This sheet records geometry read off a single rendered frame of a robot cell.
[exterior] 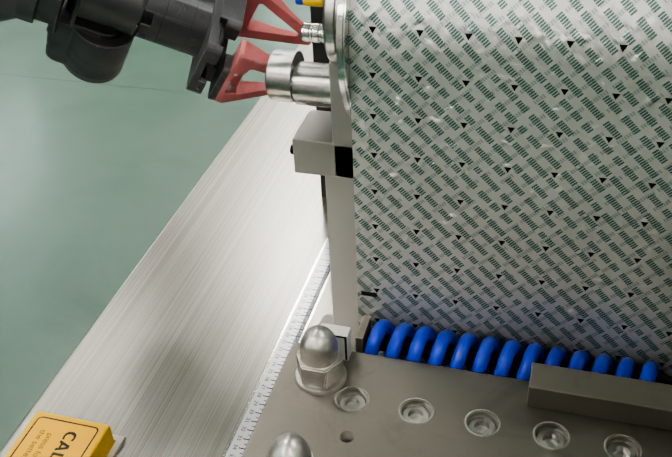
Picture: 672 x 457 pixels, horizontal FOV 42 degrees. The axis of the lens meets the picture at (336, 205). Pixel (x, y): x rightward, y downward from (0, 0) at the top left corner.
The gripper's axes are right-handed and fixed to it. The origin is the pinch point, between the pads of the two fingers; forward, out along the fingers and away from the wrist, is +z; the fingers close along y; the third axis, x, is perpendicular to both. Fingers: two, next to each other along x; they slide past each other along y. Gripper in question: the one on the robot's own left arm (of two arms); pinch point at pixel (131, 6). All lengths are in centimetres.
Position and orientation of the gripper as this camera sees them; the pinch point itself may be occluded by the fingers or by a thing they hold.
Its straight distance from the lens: 122.9
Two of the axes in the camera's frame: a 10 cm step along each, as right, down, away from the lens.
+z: 5.2, 7.3, 4.3
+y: 1.3, -5.7, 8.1
